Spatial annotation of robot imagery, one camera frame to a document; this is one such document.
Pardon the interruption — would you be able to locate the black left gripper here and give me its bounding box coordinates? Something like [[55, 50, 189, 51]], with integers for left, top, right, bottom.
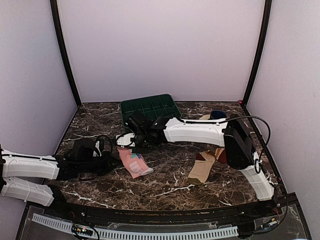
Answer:
[[77, 151, 122, 177]]

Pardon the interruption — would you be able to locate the pink patterned sock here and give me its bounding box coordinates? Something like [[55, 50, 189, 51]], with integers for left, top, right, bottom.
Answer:
[[117, 147, 154, 179]]

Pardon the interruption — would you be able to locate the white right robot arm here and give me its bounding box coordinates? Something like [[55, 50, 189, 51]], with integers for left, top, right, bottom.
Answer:
[[114, 111, 275, 217]]

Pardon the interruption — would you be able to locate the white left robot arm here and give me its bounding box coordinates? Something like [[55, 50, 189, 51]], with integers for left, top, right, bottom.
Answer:
[[0, 145, 120, 218]]

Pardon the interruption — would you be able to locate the green compartment tray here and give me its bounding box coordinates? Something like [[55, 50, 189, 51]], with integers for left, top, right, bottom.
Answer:
[[120, 93, 182, 130]]

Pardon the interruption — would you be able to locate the beige sock with olive toe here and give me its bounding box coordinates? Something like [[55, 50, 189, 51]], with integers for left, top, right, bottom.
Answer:
[[187, 147, 227, 185]]

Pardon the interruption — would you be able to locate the cream saucer plate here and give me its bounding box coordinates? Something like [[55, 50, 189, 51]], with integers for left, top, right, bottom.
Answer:
[[199, 114, 211, 120]]

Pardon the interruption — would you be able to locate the blue mug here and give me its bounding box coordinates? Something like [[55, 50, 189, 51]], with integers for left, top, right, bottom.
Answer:
[[209, 110, 227, 120]]

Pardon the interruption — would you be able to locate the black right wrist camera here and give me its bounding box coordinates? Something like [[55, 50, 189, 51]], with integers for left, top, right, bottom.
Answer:
[[124, 110, 153, 135]]

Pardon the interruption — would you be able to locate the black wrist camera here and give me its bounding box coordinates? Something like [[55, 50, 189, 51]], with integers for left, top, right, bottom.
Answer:
[[71, 138, 102, 160], [124, 110, 153, 135]]

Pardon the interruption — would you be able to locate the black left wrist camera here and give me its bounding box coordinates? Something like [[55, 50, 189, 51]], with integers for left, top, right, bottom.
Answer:
[[71, 138, 102, 160]]

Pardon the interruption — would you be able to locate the black front rail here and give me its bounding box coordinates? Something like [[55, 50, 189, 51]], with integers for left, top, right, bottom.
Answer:
[[65, 200, 277, 222]]

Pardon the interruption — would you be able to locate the white slotted cable duct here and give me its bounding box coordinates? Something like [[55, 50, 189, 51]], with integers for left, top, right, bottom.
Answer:
[[31, 213, 239, 240]]

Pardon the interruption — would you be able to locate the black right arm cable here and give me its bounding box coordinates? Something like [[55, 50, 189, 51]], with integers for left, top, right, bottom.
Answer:
[[179, 115, 271, 173]]

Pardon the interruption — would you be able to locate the black left frame post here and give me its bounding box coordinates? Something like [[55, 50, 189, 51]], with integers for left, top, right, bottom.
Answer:
[[49, 0, 82, 108]]

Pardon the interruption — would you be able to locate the black frame post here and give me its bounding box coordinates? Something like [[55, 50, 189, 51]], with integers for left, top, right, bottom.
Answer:
[[241, 0, 273, 108], [49, 0, 82, 108]]

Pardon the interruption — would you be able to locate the black right frame post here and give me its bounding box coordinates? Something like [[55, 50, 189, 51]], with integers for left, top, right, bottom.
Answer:
[[241, 0, 273, 108]]

